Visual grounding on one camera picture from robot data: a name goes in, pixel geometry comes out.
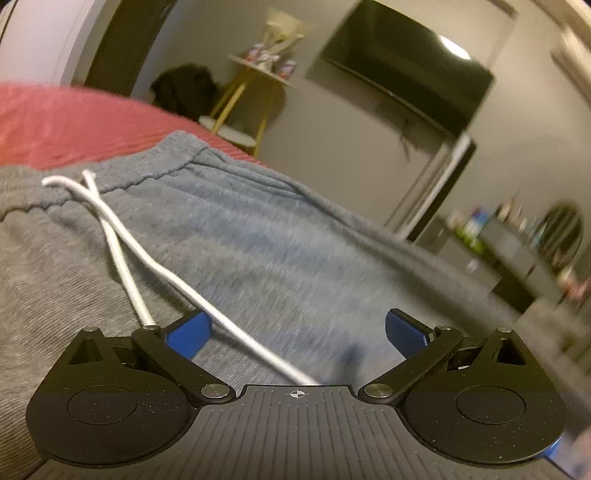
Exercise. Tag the yellow-legged white side table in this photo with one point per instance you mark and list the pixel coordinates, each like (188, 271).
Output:
(242, 112)

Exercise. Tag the round vanity mirror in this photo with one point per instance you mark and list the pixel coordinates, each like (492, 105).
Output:
(563, 229)

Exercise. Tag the black bag on floor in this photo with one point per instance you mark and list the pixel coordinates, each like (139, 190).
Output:
(188, 91)

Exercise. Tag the white tower fan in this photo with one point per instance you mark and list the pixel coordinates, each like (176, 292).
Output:
(422, 193)

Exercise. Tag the grey dresser vanity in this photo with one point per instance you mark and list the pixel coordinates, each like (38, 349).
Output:
(496, 257)

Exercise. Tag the pink ribbed bedspread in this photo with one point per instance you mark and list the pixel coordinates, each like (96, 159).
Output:
(45, 127)

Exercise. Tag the wall-mounted black television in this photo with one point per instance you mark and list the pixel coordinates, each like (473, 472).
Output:
(411, 63)

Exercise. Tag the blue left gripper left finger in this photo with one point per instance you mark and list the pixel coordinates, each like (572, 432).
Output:
(189, 334)

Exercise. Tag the dark wooden door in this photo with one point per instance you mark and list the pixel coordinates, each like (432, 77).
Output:
(125, 45)

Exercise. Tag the grey sweatpants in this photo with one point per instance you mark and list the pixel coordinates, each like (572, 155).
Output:
(308, 279)

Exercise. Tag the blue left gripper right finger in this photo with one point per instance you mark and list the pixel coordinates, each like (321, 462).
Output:
(407, 334)

